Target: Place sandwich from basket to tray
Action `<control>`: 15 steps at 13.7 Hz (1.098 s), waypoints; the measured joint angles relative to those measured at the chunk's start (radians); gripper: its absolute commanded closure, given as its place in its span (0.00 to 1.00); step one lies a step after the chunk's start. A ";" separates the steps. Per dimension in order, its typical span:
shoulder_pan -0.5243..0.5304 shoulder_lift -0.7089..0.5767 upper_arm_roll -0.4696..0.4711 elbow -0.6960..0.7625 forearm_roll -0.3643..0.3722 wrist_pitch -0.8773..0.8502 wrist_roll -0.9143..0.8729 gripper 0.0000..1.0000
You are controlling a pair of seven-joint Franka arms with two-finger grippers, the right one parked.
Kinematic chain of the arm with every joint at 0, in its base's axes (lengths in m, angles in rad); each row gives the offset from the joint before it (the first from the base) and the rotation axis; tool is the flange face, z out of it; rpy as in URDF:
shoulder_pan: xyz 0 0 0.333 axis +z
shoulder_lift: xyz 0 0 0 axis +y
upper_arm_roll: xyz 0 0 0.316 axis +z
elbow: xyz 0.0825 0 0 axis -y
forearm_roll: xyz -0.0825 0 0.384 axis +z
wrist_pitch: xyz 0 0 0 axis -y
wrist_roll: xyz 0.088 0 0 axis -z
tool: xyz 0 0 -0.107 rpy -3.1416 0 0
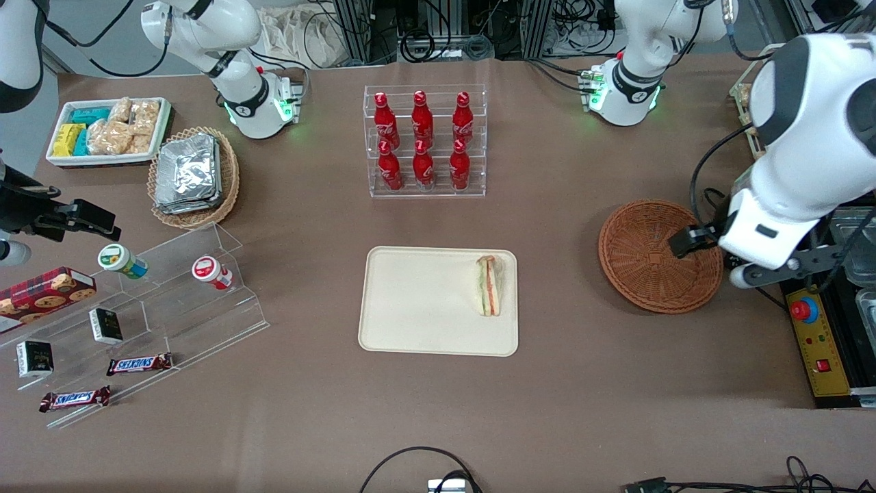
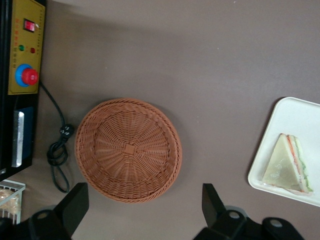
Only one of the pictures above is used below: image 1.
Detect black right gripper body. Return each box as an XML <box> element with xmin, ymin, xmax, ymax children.
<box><xmin>0</xmin><ymin>161</ymin><xmax>69</xmax><ymax>242</ymax></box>

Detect triangle sandwich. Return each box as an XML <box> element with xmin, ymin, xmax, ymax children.
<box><xmin>475</xmin><ymin>255</ymin><xmax>502</xmax><ymax>317</ymax></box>

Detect brown wicker basket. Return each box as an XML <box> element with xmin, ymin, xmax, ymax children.
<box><xmin>597</xmin><ymin>199</ymin><xmax>725</xmax><ymax>314</ymax></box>

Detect light wicker basket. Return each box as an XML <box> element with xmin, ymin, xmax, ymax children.
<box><xmin>147</xmin><ymin>126</ymin><xmax>241</xmax><ymax>230</ymax></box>

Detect cream plastic tray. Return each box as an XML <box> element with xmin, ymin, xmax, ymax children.
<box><xmin>358</xmin><ymin>246</ymin><xmax>519</xmax><ymax>357</ymax></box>

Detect green lid snack cup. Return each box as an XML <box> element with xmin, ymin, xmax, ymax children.
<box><xmin>97</xmin><ymin>243</ymin><xmax>149</xmax><ymax>280</ymax></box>

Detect white rectangular snack bin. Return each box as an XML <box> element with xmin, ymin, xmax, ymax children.
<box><xmin>47</xmin><ymin>97</ymin><xmax>173</xmax><ymax>168</ymax></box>

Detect red tartan cookie box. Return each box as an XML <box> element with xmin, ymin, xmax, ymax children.
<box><xmin>0</xmin><ymin>266</ymin><xmax>98</xmax><ymax>326</ymax></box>

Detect yellow snack pack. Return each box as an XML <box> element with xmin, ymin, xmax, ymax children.
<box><xmin>53</xmin><ymin>123</ymin><xmax>86</xmax><ymax>157</ymax></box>

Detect foil wrapped pack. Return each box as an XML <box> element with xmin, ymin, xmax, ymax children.
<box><xmin>156</xmin><ymin>134</ymin><xmax>220</xmax><ymax>206</ymax></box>
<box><xmin>153</xmin><ymin>195</ymin><xmax>224</xmax><ymax>216</ymax></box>

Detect clear plastic container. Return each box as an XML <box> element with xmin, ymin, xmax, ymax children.
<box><xmin>821</xmin><ymin>209</ymin><xmax>876</xmax><ymax>286</ymax></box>
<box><xmin>854</xmin><ymin>288</ymin><xmax>876</xmax><ymax>351</ymax></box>

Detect small black snack box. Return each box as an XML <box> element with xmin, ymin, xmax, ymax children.
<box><xmin>16</xmin><ymin>340</ymin><xmax>55</xmax><ymax>379</ymax></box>
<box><xmin>89</xmin><ymin>307</ymin><xmax>125</xmax><ymax>345</ymax></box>

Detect red lid snack cup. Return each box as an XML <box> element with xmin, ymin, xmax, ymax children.
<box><xmin>191</xmin><ymin>255</ymin><xmax>234</xmax><ymax>291</ymax></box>

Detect clear acrylic tiered shelf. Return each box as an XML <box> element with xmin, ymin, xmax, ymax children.
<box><xmin>0</xmin><ymin>223</ymin><xmax>270</xmax><ymax>431</ymax></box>

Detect black sealing machine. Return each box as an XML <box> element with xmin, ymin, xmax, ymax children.
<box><xmin>760</xmin><ymin>188</ymin><xmax>876</xmax><ymax>409</ymax></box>

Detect brown Snickers bar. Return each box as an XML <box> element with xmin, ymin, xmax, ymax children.
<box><xmin>106</xmin><ymin>353</ymin><xmax>174</xmax><ymax>377</ymax></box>
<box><xmin>38</xmin><ymin>385</ymin><xmax>112</xmax><ymax>413</ymax></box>

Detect red cola bottle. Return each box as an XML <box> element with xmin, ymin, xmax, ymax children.
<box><xmin>374</xmin><ymin>92</ymin><xmax>401</xmax><ymax>148</ymax></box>
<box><xmin>412</xmin><ymin>140</ymin><xmax>436</xmax><ymax>190</ymax></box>
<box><xmin>411</xmin><ymin>90</ymin><xmax>435</xmax><ymax>146</ymax></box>
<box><xmin>378</xmin><ymin>140</ymin><xmax>404</xmax><ymax>192</ymax></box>
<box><xmin>449</xmin><ymin>139</ymin><xmax>472</xmax><ymax>191</ymax></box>
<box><xmin>452</xmin><ymin>91</ymin><xmax>475</xmax><ymax>144</ymax></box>

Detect beige cloth bag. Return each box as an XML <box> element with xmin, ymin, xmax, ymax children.
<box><xmin>259</xmin><ymin>5</ymin><xmax>348</xmax><ymax>69</ymax></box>

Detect clear acrylic bottle rack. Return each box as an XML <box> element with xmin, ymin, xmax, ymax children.
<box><xmin>363</xmin><ymin>84</ymin><xmax>488</xmax><ymax>199</ymax></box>

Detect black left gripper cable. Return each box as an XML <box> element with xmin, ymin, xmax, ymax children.
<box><xmin>688</xmin><ymin>122</ymin><xmax>788</xmax><ymax>310</ymax></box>

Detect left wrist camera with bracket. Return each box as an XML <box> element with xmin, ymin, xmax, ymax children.
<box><xmin>729</xmin><ymin>243</ymin><xmax>860</xmax><ymax>290</ymax></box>

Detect white wire rack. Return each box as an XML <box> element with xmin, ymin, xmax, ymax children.
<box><xmin>729</xmin><ymin>42</ymin><xmax>788</xmax><ymax>182</ymax></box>

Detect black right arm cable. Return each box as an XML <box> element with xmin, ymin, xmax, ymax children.
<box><xmin>41</xmin><ymin>0</ymin><xmax>172</xmax><ymax>78</ymax></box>

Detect black arm base cables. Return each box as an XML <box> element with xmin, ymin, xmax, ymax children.
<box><xmin>526</xmin><ymin>58</ymin><xmax>595</xmax><ymax>93</ymax></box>

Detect black cable with connector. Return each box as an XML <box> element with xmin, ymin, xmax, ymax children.
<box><xmin>623</xmin><ymin>455</ymin><xmax>876</xmax><ymax>493</ymax></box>

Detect aluminium frame post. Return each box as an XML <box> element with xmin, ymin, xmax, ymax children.
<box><xmin>334</xmin><ymin>0</ymin><xmax>398</xmax><ymax>66</ymax></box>
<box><xmin>524</xmin><ymin>0</ymin><xmax>552</xmax><ymax>60</ymax></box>

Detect black coiled cable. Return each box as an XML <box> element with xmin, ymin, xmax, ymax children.
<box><xmin>399</xmin><ymin>27</ymin><xmax>439</xmax><ymax>64</ymax></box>

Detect black looped cable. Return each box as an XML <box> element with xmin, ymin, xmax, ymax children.
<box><xmin>359</xmin><ymin>446</ymin><xmax>484</xmax><ymax>493</ymax></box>

